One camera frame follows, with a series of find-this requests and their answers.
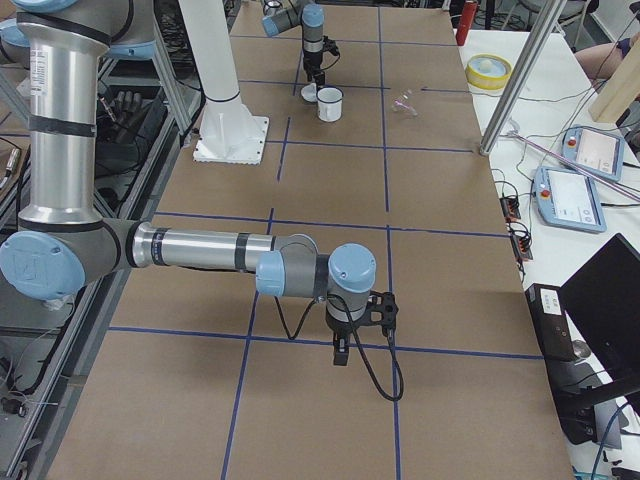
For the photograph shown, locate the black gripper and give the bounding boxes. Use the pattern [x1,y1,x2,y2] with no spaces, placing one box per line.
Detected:
[331,320,353,366]
[303,50,326,86]

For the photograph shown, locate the white round lid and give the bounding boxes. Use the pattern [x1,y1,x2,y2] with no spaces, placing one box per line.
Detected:
[300,83,318,104]

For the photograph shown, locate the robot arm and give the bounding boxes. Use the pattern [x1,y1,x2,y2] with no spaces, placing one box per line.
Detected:
[1,1,382,365]
[262,1,327,88]

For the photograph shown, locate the white enamel mug blue rim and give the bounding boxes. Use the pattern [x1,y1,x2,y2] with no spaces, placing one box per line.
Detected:
[316,86,343,123]

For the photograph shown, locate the red cylinder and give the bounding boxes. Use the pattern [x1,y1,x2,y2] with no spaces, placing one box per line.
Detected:
[456,0,478,46]

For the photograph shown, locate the yellow rimmed bowl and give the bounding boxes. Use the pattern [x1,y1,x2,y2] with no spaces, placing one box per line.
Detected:
[465,54,512,91]

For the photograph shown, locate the black computer box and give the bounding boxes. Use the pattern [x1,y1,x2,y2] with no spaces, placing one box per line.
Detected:
[526,283,628,449]

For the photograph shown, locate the black monitor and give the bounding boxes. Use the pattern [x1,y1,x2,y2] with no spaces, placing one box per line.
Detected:
[558,232,640,386]

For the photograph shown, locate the teach pendant near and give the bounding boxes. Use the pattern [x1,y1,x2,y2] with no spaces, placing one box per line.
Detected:
[533,166,607,233]

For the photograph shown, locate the teach pendant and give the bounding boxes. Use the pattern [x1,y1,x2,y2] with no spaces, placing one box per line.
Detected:
[533,166,607,233]
[562,126,624,182]

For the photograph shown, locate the teach pendant far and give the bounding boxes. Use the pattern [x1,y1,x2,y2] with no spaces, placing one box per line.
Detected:
[562,126,624,182]

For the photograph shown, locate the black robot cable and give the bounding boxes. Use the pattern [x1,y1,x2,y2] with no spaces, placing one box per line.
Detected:
[272,292,405,401]

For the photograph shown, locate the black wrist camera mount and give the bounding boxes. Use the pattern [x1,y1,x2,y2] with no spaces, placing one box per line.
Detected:
[322,35,340,57]

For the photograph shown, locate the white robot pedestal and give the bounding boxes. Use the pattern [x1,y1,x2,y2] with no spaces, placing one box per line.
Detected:
[179,0,269,165]

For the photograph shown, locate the aluminium frame post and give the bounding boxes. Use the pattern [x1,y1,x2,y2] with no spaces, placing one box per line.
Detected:
[479,0,567,156]

